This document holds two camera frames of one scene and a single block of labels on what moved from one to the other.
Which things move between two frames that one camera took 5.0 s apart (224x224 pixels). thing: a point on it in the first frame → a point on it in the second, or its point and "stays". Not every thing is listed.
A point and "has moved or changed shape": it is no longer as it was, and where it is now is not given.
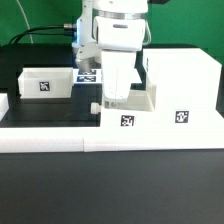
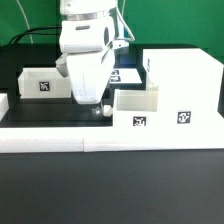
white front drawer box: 138,110 has moved or changed shape
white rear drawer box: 46,83 stays
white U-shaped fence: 60,139 stays
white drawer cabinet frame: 187,82 stays
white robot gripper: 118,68 → 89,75
